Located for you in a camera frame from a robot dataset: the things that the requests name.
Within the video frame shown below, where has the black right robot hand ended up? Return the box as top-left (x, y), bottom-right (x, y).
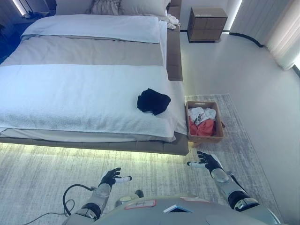
top-left (187, 151), bottom-right (224, 174)

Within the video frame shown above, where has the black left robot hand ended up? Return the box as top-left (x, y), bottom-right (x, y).
top-left (99, 167), bottom-right (133, 188)

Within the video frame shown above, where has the black garment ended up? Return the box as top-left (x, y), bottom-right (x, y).
top-left (136, 88), bottom-right (172, 116)

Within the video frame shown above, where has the brown woven laundry basket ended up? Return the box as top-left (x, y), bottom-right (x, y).
top-left (185, 100), bottom-right (226, 143)

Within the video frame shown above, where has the grey bed cover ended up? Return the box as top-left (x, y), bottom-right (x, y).
top-left (0, 35), bottom-right (165, 68)

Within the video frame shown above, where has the silver robot left leg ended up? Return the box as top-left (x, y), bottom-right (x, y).
top-left (116, 195), bottom-right (135, 209)

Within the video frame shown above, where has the white mattress sheet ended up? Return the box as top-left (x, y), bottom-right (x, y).
top-left (0, 20), bottom-right (188, 143)

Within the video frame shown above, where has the white printed garment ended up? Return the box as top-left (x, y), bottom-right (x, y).
top-left (188, 107), bottom-right (217, 125)

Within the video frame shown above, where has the silver robot torso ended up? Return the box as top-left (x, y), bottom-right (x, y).
top-left (63, 193), bottom-right (285, 225)

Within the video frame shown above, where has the grey patterned rug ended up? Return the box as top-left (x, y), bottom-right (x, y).
top-left (0, 93), bottom-right (282, 225)

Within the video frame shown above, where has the white textured blanket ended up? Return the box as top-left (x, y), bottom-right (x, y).
top-left (0, 63), bottom-right (188, 143)

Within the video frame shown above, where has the black curved floor track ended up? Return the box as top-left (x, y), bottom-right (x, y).
top-left (228, 29), bottom-right (268, 49)

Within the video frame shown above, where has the brown wooden nightstand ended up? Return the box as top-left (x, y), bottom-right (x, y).
top-left (187, 7), bottom-right (229, 44)

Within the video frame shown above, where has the cream curtain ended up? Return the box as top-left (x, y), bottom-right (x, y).
top-left (229, 0), bottom-right (300, 71)

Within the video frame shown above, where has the crumpled white cloth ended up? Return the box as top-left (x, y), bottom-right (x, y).
top-left (166, 13), bottom-right (181, 30)

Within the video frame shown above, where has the white folded duvet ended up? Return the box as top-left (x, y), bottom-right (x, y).
top-left (20, 14), bottom-right (161, 44)

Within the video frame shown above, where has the white pillow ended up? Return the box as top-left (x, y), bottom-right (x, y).
top-left (118, 0), bottom-right (173, 18)

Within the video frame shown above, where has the grey striped pillow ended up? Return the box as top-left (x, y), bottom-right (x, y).
top-left (85, 0), bottom-right (123, 15)

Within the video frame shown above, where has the grey headboard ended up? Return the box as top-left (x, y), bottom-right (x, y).
top-left (56, 0), bottom-right (92, 16)

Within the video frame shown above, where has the thick black left wrist cable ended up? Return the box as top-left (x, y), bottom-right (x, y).
top-left (62, 184), bottom-right (98, 217)

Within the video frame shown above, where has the thin grey floor cable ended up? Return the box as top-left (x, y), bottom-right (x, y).
top-left (22, 199), bottom-right (75, 225)

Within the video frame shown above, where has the brown upholstered bed frame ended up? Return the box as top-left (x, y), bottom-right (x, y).
top-left (0, 0), bottom-right (189, 156)

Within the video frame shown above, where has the vertical wall light strip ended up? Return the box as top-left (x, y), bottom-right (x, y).
top-left (11, 0), bottom-right (24, 17)

